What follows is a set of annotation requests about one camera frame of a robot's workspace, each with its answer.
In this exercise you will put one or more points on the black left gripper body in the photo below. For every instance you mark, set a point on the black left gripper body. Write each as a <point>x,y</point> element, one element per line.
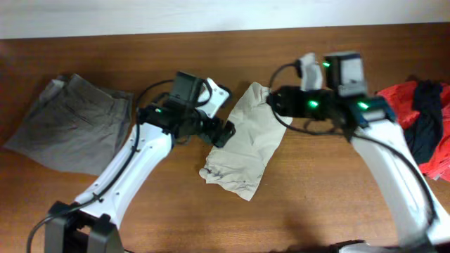
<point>218,131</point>

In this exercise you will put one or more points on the black garment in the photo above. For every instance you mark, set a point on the black garment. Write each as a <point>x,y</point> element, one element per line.
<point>424,135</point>

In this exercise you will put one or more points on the red garment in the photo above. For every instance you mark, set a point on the red garment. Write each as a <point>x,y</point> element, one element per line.
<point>400,99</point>

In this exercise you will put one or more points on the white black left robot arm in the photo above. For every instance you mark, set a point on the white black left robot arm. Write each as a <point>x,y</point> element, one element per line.
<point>92,222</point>

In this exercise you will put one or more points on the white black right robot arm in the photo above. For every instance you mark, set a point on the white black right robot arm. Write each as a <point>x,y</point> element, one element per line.
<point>370,126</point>

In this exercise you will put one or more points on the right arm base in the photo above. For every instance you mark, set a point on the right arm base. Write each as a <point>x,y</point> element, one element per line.
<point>361,246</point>

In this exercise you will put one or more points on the folded grey shorts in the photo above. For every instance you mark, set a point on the folded grey shorts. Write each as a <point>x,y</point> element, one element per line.
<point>74,126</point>

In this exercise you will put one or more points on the beige cargo shorts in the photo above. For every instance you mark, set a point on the beige cargo shorts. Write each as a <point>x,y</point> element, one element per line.
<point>239,166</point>

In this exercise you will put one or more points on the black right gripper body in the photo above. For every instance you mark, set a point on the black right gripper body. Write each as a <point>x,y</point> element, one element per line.
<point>275,100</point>

